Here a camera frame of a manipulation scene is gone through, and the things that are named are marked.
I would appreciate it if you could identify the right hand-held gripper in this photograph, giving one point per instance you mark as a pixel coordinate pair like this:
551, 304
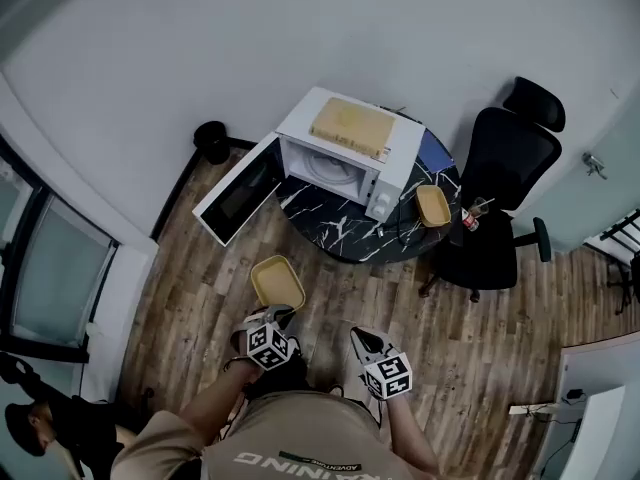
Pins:
389, 375

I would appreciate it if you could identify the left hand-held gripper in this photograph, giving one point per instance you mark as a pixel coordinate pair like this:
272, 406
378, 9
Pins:
270, 347

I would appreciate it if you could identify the yellow container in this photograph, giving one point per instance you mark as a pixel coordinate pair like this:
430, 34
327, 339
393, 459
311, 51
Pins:
277, 283
433, 205

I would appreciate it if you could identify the white microwave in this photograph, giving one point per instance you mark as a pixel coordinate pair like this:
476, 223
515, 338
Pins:
395, 168

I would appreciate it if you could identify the person's left forearm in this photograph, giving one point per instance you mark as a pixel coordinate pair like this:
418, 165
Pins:
215, 408

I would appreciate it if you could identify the person's right forearm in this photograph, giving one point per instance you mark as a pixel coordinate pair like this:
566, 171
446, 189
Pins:
412, 438

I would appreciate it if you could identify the glass microwave turntable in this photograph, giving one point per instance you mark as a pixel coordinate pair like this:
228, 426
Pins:
325, 170

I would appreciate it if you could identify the round black marble table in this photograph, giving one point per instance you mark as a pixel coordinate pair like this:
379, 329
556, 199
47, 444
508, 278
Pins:
330, 218

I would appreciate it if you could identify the person's beige printed shirt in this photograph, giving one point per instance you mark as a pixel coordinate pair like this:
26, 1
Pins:
300, 443

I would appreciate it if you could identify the red label bottle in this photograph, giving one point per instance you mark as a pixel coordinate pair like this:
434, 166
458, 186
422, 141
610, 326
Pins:
471, 219

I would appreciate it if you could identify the white power strip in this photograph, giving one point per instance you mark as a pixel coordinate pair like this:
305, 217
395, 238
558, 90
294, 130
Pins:
532, 409

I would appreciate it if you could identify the clear plastic cup with straw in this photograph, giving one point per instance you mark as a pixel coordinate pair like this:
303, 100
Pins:
482, 208

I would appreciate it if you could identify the black waste bin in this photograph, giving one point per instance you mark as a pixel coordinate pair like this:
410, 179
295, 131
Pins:
211, 140

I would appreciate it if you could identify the blue notebook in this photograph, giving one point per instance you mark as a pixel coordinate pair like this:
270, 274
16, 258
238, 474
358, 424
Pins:
436, 150

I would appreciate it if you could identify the black power adapter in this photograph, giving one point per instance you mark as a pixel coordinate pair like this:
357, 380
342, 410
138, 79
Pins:
573, 395

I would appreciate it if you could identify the dark framed window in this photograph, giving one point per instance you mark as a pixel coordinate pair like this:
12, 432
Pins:
60, 278

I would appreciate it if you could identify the black mesh office chair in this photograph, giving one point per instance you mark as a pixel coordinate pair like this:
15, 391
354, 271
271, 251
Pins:
515, 153

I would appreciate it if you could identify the white desk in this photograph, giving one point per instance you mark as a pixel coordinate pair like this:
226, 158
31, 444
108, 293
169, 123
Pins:
600, 428

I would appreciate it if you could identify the black metal rack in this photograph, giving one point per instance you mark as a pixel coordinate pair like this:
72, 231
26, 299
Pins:
622, 228

